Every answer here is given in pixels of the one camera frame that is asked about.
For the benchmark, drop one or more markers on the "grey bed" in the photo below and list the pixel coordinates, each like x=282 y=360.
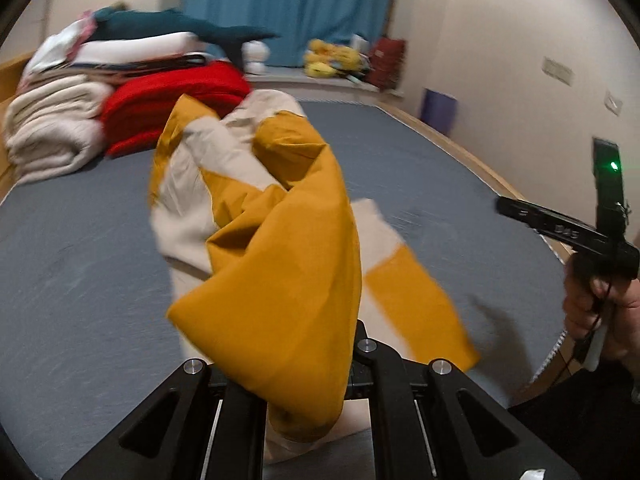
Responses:
x=75 y=285

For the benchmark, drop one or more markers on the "yellow plush toys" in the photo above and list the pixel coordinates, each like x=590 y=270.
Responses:
x=332 y=57

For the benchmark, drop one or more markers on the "person's right hand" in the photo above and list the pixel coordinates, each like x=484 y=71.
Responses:
x=625 y=320

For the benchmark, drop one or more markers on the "dark red patterned bag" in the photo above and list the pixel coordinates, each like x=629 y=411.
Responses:
x=386 y=62

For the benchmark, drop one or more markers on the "small white wall outlet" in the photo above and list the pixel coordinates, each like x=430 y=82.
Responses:
x=614 y=103

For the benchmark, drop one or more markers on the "blue curtain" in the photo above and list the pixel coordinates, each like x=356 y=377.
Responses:
x=290 y=5

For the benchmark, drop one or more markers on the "dark patterned folded cloth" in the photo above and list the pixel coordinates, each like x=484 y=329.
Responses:
x=145 y=66

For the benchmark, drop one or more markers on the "white window ledge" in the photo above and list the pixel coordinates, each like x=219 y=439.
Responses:
x=320 y=85

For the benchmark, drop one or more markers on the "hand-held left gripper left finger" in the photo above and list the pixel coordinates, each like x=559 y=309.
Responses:
x=240 y=410

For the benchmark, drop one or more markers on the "teal shark plush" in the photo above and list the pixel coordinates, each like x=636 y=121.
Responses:
x=165 y=25

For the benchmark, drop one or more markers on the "red folded blanket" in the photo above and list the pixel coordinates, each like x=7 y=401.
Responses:
x=170 y=95

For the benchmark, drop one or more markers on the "beige and yellow hooded jacket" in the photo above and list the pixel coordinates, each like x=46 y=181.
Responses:
x=280 y=260

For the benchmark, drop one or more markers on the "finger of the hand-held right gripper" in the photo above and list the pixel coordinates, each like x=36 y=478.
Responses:
x=545 y=222

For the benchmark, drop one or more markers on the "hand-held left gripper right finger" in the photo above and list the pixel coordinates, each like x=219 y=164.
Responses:
x=385 y=390

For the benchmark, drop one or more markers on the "white plush toy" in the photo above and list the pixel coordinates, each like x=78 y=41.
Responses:
x=256 y=57

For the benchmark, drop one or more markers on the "large white wall outlet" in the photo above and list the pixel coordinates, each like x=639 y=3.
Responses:
x=559 y=71

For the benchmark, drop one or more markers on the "cream folded blanket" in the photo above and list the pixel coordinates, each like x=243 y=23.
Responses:
x=50 y=125

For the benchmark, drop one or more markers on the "white and pink cloth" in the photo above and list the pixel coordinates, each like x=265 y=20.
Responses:
x=55 y=45

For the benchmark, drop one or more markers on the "person's dark clothing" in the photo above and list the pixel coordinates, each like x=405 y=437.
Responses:
x=575 y=425

